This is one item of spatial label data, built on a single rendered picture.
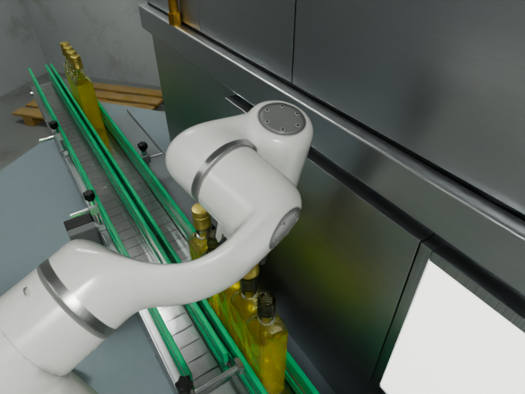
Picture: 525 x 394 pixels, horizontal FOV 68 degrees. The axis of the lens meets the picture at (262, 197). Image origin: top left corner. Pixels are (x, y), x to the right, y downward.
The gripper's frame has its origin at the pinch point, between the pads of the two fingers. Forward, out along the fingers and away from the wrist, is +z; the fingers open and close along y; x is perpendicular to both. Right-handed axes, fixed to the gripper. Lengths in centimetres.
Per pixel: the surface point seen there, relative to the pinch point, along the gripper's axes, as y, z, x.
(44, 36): -28, 191, -404
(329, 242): -11.7, -2.9, 5.2
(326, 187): -11.7, -11.8, 0.6
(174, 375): 14.8, 30.9, 2.6
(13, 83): 15, 217, -374
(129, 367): 22, 47, -9
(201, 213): 0.2, 6.3, -14.9
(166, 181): -10, 47, -56
